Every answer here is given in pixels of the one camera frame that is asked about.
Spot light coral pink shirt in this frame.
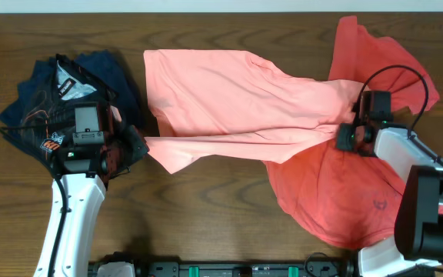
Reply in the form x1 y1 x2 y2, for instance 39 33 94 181
144 49 361 173

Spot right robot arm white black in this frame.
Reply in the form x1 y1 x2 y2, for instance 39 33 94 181
337 121 443 276

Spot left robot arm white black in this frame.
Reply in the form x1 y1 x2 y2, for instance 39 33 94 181
34 125 148 276

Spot red t-shirt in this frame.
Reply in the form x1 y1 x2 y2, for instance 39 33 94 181
265 16 440 249

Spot black orange printed folded shirt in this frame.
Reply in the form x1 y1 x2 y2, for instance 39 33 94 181
17 55 118 162

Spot navy blue folded shirt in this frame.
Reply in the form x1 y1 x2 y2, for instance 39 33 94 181
0 48 144 176

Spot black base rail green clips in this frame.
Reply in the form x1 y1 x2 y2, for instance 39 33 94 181
87 252 358 277

